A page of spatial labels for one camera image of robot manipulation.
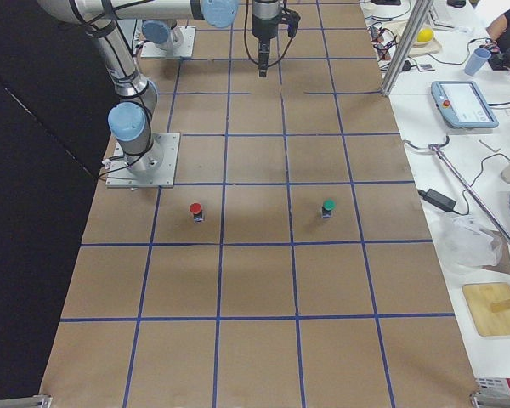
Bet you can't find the red push button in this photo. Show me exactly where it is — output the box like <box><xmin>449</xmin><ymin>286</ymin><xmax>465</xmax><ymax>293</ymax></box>
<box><xmin>190</xmin><ymin>202</ymin><xmax>205</xmax><ymax>223</ymax></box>

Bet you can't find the yellow lemon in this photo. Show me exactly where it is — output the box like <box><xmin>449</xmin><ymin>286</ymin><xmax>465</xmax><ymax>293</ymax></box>
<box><xmin>414</xmin><ymin>27</ymin><xmax>434</xmax><ymax>46</ymax></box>

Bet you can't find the beige tray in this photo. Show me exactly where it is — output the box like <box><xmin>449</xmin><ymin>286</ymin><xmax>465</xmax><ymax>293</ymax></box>
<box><xmin>388</xmin><ymin>21</ymin><xmax>442</xmax><ymax>57</ymax></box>

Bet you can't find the blue teach pendant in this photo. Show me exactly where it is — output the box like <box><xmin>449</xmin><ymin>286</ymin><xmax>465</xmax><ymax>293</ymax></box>
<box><xmin>430</xmin><ymin>81</ymin><xmax>499</xmax><ymax>129</ymax></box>

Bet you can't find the light blue plastic cup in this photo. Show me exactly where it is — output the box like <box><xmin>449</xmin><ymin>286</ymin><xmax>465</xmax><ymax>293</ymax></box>
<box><xmin>464</xmin><ymin>48</ymin><xmax>491</xmax><ymax>76</ymax></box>

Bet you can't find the black power adapter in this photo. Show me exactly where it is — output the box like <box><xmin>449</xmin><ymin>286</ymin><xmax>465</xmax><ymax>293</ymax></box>
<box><xmin>418</xmin><ymin>189</ymin><xmax>456</xmax><ymax>213</ymax></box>

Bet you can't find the clear plastic bag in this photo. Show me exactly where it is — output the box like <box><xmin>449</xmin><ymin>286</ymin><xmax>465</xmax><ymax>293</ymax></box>
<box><xmin>436</xmin><ymin>214</ymin><xmax>503</xmax><ymax>268</ymax></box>

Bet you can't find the metal rod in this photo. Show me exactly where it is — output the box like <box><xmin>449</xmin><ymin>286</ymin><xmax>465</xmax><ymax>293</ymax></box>
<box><xmin>428</xmin><ymin>144</ymin><xmax>510</xmax><ymax>246</ymax></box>

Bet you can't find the wooden cutting board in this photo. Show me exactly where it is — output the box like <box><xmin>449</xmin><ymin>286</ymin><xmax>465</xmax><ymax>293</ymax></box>
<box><xmin>462</xmin><ymin>282</ymin><xmax>510</xmax><ymax>337</ymax></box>

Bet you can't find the aluminium frame post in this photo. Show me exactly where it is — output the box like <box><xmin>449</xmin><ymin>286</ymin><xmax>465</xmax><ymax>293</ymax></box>
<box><xmin>381</xmin><ymin>0</ymin><xmax>432</xmax><ymax>97</ymax></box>

